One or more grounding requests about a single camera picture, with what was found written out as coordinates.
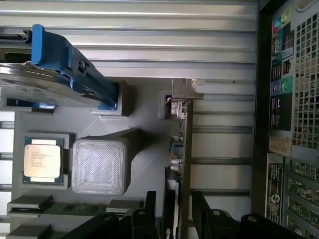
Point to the wooden engraved tag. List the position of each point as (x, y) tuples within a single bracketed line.
[(280, 146)]

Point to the grey printed parts rack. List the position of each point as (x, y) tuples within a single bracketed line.
[(147, 139)]

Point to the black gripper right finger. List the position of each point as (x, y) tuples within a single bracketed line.
[(203, 221)]

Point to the black open PC case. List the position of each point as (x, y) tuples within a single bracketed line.
[(304, 99)]

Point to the silver hard disk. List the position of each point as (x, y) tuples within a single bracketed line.
[(30, 77)]

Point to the silver CPU chip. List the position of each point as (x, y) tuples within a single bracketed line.
[(42, 160)]

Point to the green RAM stick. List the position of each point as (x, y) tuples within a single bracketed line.
[(64, 207)]

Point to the blue disk caddy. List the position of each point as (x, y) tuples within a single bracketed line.
[(57, 54)]

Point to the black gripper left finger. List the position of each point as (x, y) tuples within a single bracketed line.
[(150, 219)]

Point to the graphics card with metal bracket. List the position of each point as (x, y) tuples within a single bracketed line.
[(183, 154)]

